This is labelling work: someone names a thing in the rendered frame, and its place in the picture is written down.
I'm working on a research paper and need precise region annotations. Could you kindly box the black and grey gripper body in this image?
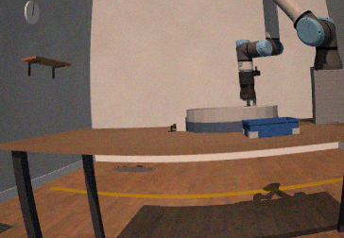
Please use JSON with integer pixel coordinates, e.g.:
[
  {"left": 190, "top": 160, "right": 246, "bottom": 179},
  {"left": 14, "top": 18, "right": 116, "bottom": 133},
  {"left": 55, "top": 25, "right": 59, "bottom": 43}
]
[{"left": 238, "top": 61, "right": 260, "bottom": 99}]

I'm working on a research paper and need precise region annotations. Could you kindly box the grey round turntable disc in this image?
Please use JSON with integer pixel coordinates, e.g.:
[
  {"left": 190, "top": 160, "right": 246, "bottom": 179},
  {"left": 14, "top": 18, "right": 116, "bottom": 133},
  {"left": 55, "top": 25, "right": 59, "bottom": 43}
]
[{"left": 170, "top": 105, "right": 278, "bottom": 133}]

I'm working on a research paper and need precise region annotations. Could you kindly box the blue crate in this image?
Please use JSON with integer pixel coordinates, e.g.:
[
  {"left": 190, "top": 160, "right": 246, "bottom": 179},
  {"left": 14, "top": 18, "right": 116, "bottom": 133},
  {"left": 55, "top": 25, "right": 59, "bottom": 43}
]
[{"left": 241, "top": 117, "right": 301, "bottom": 139}]

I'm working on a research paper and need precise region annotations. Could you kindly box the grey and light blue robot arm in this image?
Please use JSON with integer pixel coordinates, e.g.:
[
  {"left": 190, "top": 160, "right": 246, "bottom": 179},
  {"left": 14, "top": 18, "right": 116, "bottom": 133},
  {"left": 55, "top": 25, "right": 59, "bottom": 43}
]
[{"left": 236, "top": 0, "right": 343, "bottom": 70}]

